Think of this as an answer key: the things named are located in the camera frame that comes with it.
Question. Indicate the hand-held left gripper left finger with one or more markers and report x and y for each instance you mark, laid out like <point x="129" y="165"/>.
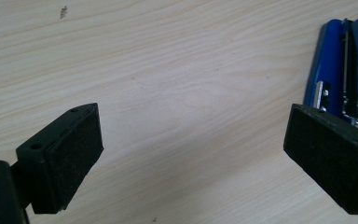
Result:
<point x="59" y="161"/>

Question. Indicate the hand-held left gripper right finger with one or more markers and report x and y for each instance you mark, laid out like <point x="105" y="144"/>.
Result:
<point x="332" y="155"/>

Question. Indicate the blue stapler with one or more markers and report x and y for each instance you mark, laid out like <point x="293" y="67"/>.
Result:
<point x="327" y="68"/>

